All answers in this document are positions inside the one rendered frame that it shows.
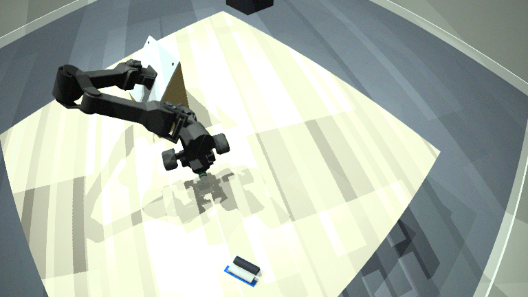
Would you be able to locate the green cylindrical battery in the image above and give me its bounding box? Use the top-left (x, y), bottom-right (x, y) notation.
top-left (198, 171), bottom-right (208, 181)

